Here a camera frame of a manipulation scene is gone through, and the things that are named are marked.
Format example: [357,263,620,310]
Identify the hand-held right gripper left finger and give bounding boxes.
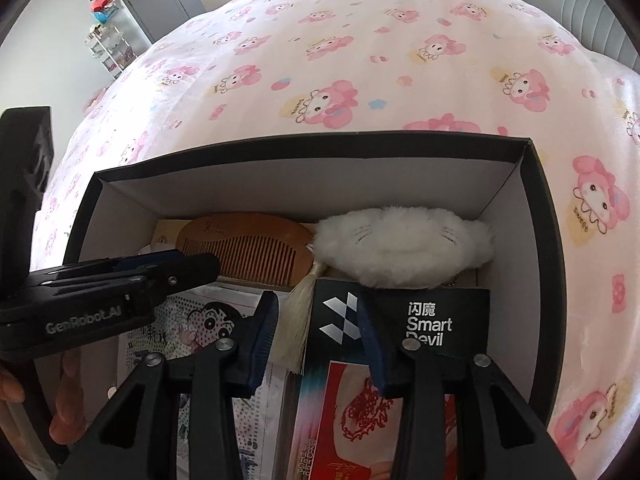
[60,290,280,480]

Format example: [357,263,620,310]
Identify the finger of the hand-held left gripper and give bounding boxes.
[144,253,221,297]
[29,251,184,282]

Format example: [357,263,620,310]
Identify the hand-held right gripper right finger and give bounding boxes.
[356,294,576,480]

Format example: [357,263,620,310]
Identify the wooden comb with tassel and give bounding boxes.
[177,212,327,377]

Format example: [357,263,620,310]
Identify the red patterned packet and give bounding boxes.
[322,357,462,480]

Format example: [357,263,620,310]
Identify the white fluffy plush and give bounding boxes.
[312,208,494,291]

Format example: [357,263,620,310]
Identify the black cardboard box container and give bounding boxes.
[62,135,571,480]

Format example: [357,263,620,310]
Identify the person's left hand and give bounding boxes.
[0,347,84,444]

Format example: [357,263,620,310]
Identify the brown cardboard sheet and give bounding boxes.
[149,217,192,252]

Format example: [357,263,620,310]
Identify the cartoon print clear packet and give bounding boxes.
[107,280,302,480]

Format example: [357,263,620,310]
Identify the black screen protector box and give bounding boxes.
[290,282,492,480]

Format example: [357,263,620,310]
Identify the red and teal bowls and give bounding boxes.
[88,0,119,25]

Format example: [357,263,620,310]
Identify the pink printed blanket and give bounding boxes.
[30,0,640,480]

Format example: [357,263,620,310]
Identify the grey padded headboard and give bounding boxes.
[500,0,640,77]

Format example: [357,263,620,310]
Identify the white wire shelf rack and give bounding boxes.
[82,15,137,79]

